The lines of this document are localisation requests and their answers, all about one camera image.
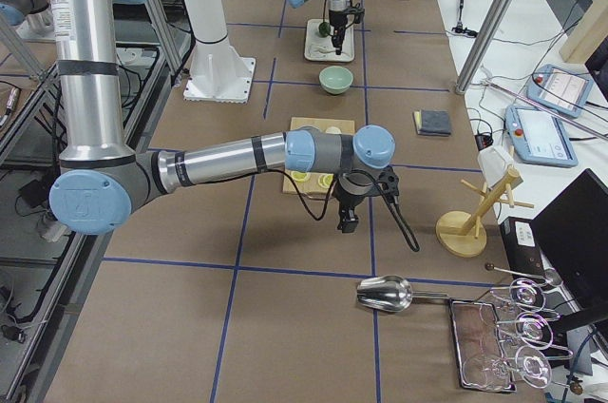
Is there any single lemon slice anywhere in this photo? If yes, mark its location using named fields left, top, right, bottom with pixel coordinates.
left=317, top=174, right=333, bottom=190

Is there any green avocado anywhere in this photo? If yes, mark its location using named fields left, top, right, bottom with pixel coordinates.
left=317, top=21, right=332, bottom=38

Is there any white ceramic spoon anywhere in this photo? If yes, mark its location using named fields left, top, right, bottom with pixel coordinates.
left=309, top=46, right=334, bottom=55

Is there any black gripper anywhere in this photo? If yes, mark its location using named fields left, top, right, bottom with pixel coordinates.
left=334, top=177, right=375, bottom=233
left=329, top=8, right=352, bottom=56

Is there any black monitor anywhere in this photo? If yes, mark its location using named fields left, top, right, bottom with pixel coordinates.
left=531, top=168, right=607, bottom=309

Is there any wine glass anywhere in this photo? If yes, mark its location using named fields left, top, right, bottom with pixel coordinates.
left=489, top=278, right=561, bottom=321

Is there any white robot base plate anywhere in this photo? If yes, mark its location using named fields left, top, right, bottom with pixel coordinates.
left=183, top=55, right=256, bottom=104

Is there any dark glass-holder tray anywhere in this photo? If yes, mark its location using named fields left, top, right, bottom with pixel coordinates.
left=448, top=299, right=517, bottom=394

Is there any blue teach pendant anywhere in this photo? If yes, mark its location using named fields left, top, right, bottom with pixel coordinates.
left=526, top=64, right=594, bottom=118
left=504, top=106, right=579, bottom=168

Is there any grey folded cloth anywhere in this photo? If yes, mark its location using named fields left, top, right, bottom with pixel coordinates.
left=412, top=109, right=452, bottom=137

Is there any upper lemon slice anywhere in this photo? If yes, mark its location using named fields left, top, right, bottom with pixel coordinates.
left=291, top=170, right=311, bottom=183

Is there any wooden cup stand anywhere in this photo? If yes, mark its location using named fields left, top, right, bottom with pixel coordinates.
left=435, top=164, right=534, bottom=258

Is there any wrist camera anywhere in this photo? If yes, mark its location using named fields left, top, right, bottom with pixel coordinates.
left=348, top=2, right=365, bottom=25
left=377, top=165, right=399, bottom=203

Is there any bamboo cutting board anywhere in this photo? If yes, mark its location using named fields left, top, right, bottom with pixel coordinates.
left=282, top=117, right=354, bottom=200

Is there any mint green bowl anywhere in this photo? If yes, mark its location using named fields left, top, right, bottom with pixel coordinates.
left=318, top=66, right=353, bottom=95

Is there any white bear-print tray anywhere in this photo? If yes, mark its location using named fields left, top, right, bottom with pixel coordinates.
left=304, top=19, right=355, bottom=63

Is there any aluminium frame post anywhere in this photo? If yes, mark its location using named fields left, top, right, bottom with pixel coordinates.
left=455, top=0, right=512, bottom=95

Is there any white steamed bun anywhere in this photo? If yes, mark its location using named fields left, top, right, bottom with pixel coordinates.
left=325, top=126, right=342, bottom=135

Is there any far blue teach pendant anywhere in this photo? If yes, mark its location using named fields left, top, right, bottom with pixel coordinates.
left=526, top=64, right=594, bottom=118

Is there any metal scoop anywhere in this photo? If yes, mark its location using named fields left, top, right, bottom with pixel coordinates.
left=356, top=275, right=449, bottom=314

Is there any near blue teach pendant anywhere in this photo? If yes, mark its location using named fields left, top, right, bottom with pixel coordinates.
left=504, top=106, right=579, bottom=168

